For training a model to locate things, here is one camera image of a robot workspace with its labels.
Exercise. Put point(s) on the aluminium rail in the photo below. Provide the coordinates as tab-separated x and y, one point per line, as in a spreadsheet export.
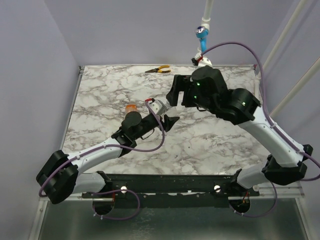
262	191

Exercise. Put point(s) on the yellow handled pliers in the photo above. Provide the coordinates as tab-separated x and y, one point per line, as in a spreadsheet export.
163	69

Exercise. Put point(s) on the orange label tea bottle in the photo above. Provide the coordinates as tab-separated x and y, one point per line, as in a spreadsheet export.
131	107

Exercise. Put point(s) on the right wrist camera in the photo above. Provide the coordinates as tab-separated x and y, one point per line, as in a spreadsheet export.
201	61

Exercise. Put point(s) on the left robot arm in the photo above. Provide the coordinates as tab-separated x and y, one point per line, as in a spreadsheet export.
58	176

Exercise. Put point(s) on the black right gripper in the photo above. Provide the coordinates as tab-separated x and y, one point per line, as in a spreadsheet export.
184	91

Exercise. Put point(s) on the white PVC pipe frame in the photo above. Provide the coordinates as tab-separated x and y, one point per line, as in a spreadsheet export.
206	20

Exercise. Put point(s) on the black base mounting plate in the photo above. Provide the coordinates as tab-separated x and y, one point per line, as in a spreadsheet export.
166	191

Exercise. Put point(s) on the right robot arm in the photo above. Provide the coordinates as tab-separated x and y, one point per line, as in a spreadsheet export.
207	90

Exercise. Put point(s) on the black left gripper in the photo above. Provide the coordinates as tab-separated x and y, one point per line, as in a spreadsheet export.
168	122

